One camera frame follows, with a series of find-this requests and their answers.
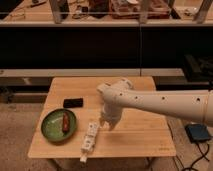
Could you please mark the long wooden shelf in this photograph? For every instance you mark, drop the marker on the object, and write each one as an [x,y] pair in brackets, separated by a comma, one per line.
[106,13]

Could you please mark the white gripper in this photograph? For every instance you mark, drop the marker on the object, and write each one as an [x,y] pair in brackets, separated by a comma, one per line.
[110,115]

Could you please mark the red brown sausage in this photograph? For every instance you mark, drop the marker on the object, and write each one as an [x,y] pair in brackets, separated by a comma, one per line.
[65,125]

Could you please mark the black floor box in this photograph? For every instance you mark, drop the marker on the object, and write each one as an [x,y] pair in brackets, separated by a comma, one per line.
[197,133]

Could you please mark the black rectangular block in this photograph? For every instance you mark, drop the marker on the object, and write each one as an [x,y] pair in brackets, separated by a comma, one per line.
[73,103]

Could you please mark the wooden table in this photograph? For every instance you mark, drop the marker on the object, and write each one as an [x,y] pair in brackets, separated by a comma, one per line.
[139,135]

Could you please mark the green plate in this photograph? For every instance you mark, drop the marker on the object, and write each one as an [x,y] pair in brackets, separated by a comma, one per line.
[52,125]

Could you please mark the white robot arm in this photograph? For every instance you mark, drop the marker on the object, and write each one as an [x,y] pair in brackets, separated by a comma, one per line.
[191,105]

